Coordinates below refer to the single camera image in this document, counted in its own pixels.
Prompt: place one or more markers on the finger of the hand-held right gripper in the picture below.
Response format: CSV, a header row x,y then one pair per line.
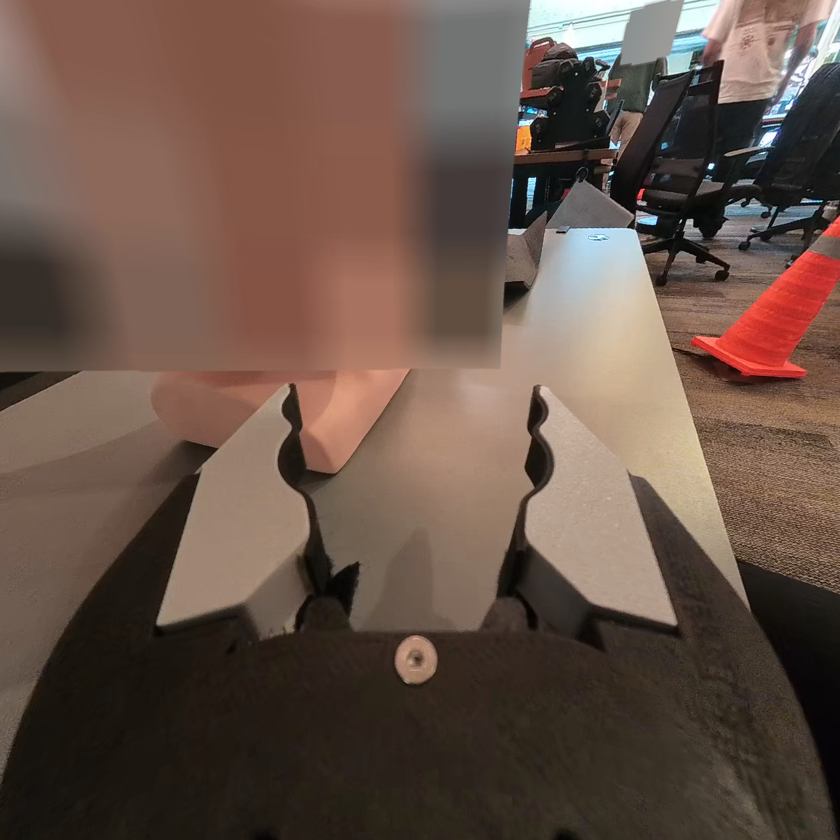
x,y
525,259
587,210

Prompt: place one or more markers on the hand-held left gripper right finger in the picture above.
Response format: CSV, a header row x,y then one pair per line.
x,y
590,525

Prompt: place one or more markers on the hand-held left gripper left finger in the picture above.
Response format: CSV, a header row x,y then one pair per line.
x,y
236,512

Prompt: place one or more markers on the wooden desk with black legs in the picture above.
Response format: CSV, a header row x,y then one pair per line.
x,y
564,155

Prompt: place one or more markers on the black mesh office chair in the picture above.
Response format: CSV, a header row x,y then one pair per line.
x,y
676,172
807,131

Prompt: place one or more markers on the black rack of grippers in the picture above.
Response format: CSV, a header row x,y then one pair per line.
x,y
571,111

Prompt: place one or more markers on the orange case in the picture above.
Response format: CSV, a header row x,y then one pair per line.
x,y
527,72

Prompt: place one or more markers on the black backpack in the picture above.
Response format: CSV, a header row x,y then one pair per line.
x,y
554,62

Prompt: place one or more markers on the orange traffic cone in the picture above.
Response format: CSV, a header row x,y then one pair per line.
x,y
768,321

